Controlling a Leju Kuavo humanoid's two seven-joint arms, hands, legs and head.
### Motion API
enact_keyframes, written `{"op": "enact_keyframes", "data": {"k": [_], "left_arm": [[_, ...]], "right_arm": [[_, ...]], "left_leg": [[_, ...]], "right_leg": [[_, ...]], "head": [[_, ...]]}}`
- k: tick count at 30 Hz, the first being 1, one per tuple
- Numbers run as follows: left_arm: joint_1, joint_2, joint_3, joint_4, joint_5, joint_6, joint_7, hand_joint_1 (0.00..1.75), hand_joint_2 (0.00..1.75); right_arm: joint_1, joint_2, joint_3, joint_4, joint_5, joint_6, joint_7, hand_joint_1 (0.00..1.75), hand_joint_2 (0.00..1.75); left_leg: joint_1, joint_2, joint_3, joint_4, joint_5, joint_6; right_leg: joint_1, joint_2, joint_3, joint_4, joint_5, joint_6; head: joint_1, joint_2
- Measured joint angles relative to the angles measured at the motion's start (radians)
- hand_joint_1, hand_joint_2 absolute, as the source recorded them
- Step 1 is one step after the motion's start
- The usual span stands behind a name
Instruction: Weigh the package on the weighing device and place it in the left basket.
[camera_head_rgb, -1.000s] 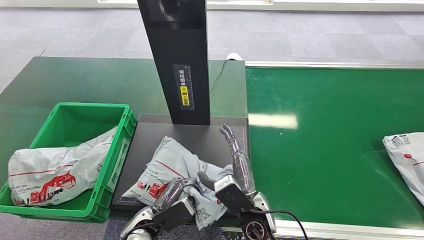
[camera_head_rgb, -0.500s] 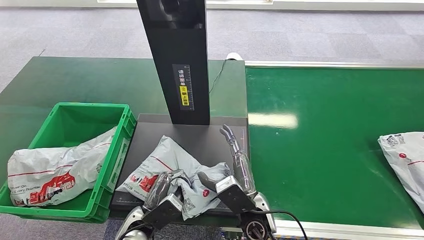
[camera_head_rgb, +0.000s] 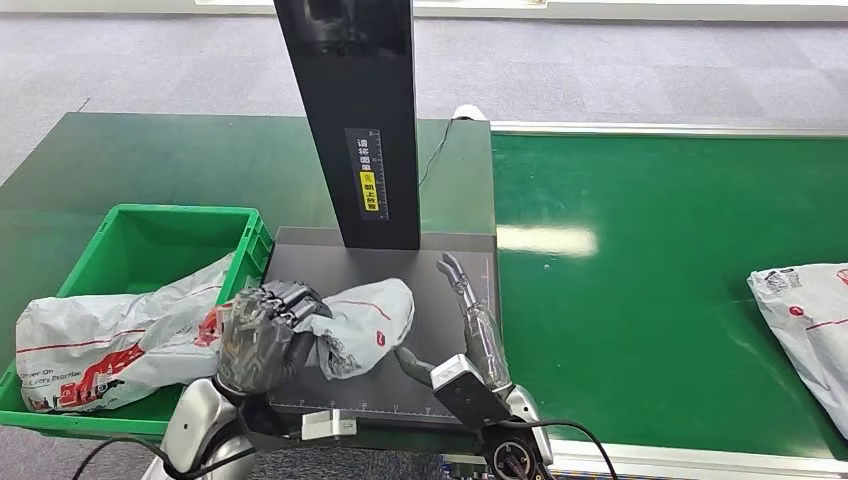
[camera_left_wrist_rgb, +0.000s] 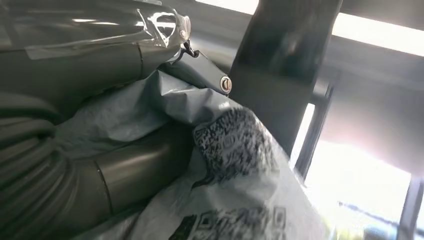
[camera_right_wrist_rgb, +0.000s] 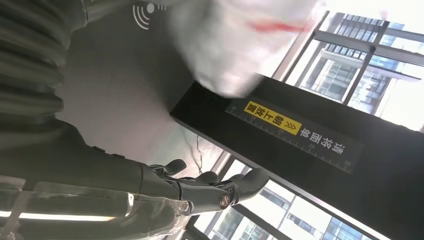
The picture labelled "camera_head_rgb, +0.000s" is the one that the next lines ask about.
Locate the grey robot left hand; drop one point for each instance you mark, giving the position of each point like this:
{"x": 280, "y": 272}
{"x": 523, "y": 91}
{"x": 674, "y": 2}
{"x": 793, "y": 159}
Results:
{"x": 255, "y": 344}

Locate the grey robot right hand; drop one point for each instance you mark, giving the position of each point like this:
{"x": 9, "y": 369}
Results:
{"x": 487, "y": 344}

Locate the grey courier package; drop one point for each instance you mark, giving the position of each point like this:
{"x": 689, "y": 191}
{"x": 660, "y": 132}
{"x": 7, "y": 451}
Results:
{"x": 371, "y": 318}

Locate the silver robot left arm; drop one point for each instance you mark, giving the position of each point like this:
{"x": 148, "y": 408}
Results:
{"x": 192, "y": 417}

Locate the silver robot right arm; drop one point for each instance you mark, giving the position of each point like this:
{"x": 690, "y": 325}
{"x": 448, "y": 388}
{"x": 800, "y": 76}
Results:
{"x": 526, "y": 414}

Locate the green plastic basket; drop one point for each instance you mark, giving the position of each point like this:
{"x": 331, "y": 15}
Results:
{"x": 152, "y": 245}

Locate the grey package with red print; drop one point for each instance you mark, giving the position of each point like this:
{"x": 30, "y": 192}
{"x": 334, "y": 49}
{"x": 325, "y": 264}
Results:
{"x": 99, "y": 338}

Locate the black weighing scanner device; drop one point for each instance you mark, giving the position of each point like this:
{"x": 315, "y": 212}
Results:
{"x": 371, "y": 99}

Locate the grey package with qr label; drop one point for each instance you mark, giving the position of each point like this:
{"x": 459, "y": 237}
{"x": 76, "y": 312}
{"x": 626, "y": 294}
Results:
{"x": 808, "y": 331}

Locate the black and yellow label sticker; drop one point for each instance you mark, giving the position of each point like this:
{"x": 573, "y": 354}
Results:
{"x": 368, "y": 175}

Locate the green conveyor belt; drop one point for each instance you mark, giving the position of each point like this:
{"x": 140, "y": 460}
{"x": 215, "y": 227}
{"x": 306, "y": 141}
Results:
{"x": 662, "y": 212}

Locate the white round roller end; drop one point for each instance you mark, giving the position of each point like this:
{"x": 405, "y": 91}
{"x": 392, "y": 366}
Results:
{"x": 470, "y": 112}

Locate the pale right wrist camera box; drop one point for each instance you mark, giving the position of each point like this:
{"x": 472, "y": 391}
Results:
{"x": 467, "y": 394}

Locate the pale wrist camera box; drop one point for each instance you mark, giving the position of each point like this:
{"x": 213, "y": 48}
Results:
{"x": 467, "y": 394}
{"x": 328, "y": 424}

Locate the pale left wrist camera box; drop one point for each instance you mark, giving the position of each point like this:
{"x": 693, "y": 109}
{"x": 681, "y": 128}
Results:
{"x": 328, "y": 424}

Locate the aluminium conveyor frame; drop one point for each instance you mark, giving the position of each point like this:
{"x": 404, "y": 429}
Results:
{"x": 662, "y": 128}

